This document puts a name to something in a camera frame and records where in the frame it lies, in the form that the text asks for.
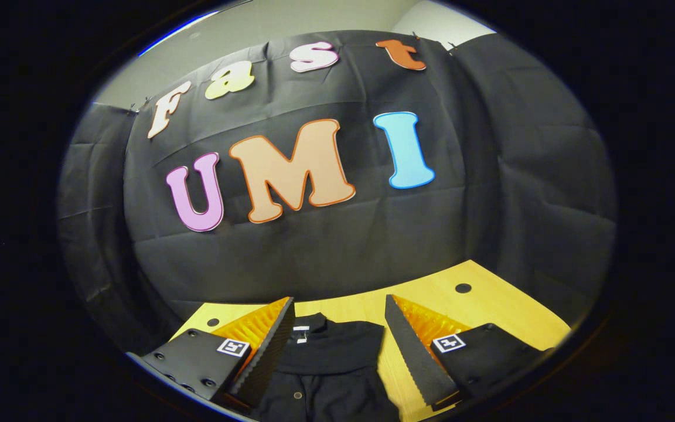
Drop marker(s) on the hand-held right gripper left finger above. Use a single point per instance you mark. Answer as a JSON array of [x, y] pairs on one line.
[[267, 357]]

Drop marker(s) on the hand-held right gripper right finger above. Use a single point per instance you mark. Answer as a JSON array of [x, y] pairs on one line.
[[416, 357]]

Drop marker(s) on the black collared garment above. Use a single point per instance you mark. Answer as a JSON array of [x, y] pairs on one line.
[[331, 351]]

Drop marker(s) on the black backdrop cloth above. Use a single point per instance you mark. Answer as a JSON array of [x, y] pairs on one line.
[[343, 252]]

